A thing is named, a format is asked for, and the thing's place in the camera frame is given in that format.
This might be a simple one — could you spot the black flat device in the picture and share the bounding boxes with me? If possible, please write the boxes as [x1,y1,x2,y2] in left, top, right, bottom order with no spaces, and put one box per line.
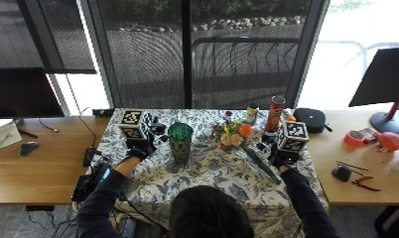
[70,174,98,203]

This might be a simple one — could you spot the thin dark stick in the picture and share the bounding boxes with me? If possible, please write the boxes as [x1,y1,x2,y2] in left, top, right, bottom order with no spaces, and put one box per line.
[335,160,370,172]

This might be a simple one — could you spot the green glass vase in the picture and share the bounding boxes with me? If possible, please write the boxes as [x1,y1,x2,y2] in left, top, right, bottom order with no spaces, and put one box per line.
[167,122,195,166]

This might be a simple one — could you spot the small black device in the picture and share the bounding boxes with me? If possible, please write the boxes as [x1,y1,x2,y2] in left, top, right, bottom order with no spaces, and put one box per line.
[331,165,352,182]

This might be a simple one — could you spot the black computer mouse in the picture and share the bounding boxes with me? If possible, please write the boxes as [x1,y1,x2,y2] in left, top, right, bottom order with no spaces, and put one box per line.
[17,141,41,158]

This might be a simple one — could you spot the white paper sheet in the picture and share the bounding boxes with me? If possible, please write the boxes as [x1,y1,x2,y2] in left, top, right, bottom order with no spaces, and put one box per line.
[0,121,24,154]

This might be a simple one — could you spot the black power adapter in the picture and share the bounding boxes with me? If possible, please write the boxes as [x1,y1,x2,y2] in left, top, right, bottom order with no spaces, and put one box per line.
[82,147,98,168]

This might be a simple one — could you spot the white marker cube left glove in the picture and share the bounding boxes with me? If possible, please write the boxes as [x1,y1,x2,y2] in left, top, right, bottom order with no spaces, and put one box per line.
[118,108,156,141]

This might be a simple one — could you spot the black box on table edge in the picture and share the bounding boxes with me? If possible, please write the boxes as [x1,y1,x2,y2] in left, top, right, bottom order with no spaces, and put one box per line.
[91,108,116,118]

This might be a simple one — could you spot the red tape roll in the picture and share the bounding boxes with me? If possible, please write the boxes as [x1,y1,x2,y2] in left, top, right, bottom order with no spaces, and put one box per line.
[342,129,368,148]

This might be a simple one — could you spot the black monitor with red stand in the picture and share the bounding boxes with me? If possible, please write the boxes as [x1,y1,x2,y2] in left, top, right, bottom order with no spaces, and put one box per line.
[347,46,399,141]

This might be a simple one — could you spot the red handled pliers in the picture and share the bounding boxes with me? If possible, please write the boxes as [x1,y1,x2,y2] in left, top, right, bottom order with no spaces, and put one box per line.
[350,176,382,192]

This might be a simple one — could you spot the artificial flower bouquet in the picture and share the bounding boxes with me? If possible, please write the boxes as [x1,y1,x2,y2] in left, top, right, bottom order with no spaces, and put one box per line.
[210,111,283,185]

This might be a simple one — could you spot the red tall snack can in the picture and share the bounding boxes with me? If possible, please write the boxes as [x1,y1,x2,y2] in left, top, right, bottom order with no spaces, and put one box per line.
[263,95,287,134]

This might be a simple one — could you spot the person's left hand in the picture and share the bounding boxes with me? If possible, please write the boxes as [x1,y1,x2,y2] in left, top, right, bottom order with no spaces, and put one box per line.
[124,122,168,163]

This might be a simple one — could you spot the white marker cube glove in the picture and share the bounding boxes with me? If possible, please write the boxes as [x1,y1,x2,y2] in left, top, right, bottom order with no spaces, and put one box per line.
[276,120,311,154]
[118,108,156,141]

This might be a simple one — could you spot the white marker cube right glove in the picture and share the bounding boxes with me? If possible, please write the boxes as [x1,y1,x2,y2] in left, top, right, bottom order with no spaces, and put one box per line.
[276,120,311,154]

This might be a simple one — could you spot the black zip case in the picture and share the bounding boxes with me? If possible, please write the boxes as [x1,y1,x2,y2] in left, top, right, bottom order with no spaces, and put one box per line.
[292,107,334,135]

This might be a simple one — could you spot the orange round ball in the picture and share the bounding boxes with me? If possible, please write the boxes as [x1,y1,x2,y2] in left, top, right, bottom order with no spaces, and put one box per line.
[376,131,399,153]

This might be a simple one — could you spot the blue floral tablecloth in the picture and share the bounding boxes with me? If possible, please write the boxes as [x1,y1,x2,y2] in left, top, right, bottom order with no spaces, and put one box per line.
[90,108,331,238]

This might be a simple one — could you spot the the person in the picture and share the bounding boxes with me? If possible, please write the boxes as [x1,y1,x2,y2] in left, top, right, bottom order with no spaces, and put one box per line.
[75,122,342,238]

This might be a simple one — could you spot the small white yellow bottle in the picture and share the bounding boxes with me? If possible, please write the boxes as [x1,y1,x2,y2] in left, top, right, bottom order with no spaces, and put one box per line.
[244,102,260,126]

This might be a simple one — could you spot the person's right hand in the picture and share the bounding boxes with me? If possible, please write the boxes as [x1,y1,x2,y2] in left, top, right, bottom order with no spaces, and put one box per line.
[256,132,302,169]

